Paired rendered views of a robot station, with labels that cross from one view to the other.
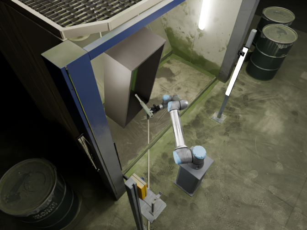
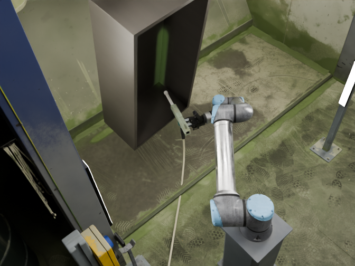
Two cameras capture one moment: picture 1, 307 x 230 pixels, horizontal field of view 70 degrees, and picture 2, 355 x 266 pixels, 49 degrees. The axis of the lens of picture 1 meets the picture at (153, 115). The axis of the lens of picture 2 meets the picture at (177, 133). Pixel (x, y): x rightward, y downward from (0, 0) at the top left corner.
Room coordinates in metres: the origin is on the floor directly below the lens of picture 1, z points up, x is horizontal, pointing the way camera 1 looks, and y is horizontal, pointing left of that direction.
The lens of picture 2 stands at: (0.07, -0.33, 2.79)
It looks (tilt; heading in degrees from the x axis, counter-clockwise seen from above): 51 degrees down; 14
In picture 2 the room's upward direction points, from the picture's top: 5 degrees counter-clockwise
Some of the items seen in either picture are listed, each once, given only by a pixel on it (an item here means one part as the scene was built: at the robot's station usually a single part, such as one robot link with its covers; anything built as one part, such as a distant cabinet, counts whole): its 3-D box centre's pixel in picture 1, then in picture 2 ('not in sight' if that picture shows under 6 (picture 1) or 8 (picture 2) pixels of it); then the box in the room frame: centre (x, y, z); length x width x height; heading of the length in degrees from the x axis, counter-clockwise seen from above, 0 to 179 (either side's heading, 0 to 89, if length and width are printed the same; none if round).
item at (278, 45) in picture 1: (268, 54); not in sight; (3.39, -2.14, 0.44); 0.59 x 0.58 x 0.89; 155
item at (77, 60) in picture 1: (102, 152); (67, 183); (0.97, 0.48, 1.14); 0.18 x 0.18 x 2.29; 50
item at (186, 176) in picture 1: (191, 172); (251, 248); (1.12, -0.50, 0.32); 0.31 x 0.31 x 0.64; 50
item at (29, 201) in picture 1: (27, 185); not in sight; (0.75, 1.24, 0.86); 0.54 x 0.54 x 0.01
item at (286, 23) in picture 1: (268, 34); not in sight; (4.02, -2.33, 0.44); 0.59 x 0.58 x 0.89; 42
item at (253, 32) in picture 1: (232, 82); (353, 81); (2.24, -1.12, 0.82); 0.05 x 0.05 x 1.64; 50
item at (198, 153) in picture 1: (197, 154); (257, 212); (1.12, -0.49, 0.83); 0.17 x 0.15 x 0.18; 99
